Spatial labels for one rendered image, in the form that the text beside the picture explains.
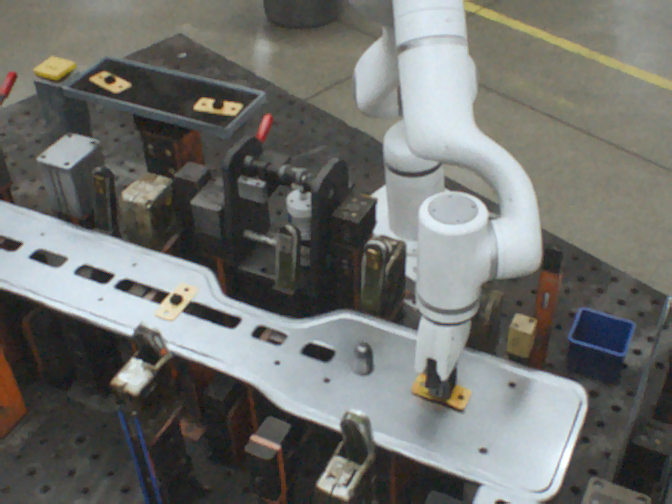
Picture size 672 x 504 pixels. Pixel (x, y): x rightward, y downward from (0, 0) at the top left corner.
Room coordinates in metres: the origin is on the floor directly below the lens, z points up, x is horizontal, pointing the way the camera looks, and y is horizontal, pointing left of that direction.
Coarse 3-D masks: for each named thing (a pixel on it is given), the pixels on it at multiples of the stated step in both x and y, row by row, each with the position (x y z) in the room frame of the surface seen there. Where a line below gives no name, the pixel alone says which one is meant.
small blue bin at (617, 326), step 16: (576, 320) 1.20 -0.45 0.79; (592, 320) 1.22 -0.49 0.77; (608, 320) 1.20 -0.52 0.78; (624, 320) 1.19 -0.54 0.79; (576, 336) 1.21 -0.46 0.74; (592, 336) 1.21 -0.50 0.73; (608, 336) 1.20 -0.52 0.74; (624, 336) 1.19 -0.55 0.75; (576, 352) 1.14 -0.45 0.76; (592, 352) 1.13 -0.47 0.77; (608, 352) 1.11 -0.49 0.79; (624, 352) 1.11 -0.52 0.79; (576, 368) 1.14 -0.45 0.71; (592, 368) 1.13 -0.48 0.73; (608, 368) 1.11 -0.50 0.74
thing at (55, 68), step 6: (48, 60) 1.62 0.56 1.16; (54, 60) 1.62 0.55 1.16; (60, 60) 1.62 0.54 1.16; (66, 60) 1.62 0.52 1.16; (42, 66) 1.60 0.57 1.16; (48, 66) 1.59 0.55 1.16; (54, 66) 1.59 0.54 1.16; (60, 66) 1.59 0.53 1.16; (66, 66) 1.59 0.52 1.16; (72, 66) 1.60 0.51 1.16; (36, 72) 1.58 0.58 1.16; (42, 72) 1.57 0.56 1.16; (48, 72) 1.57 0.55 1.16; (54, 72) 1.57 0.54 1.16; (60, 72) 1.57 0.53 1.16; (66, 72) 1.58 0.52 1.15; (54, 78) 1.56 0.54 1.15
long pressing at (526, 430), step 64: (0, 256) 1.21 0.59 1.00; (64, 256) 1.20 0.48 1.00; (128, 256) 1.19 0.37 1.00; (128, 320) 1.03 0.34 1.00; (192, 320) 1.03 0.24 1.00; (256, 320) 1.02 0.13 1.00; (320, 320) 1.01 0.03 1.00; (384, 320) 1.01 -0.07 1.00; (256, 384) 0.89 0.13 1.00; (320, 384) 0.88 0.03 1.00; (384, 384) 0.88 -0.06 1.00; (576, 384) 0.86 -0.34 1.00; (384, 448) 0.77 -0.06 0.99; (448, 448) 0.76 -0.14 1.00; (512, 448) 0.75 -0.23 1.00
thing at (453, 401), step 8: (424, 376) 0.88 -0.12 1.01; (416, 384) 0.87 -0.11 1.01; (416, 392) 0.85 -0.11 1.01; (424, 392) 0.85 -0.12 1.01; (456, 392) 0.85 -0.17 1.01; (464, 392) 0.85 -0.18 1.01; (440, 400) 0.84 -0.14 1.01; (448, 400) 0.83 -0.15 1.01; (456, 400) 0.83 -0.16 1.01; (464, 400) 0.83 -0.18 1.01
